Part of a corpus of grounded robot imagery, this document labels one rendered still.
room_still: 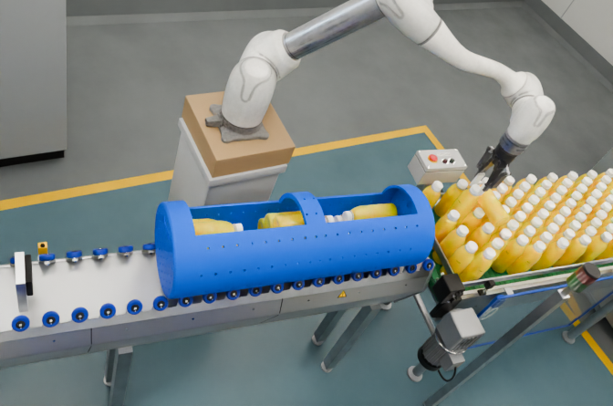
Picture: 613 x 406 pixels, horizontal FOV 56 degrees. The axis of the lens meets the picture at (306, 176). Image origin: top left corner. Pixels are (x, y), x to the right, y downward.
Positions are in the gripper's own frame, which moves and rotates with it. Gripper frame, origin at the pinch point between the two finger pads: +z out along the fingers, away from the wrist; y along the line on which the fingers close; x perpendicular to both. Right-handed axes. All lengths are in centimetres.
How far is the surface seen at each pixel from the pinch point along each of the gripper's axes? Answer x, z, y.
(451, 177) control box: 7.7, 18.3, -18.1
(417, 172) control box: -7.5, 18.2, -21.5
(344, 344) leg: -27, 92, 15
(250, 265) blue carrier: -92, 6, 18
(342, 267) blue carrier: -61, 12, 20
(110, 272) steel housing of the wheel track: -128, 29, 1
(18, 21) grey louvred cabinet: -150, 30, -123
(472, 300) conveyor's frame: 1.8, 35.2, 28.8
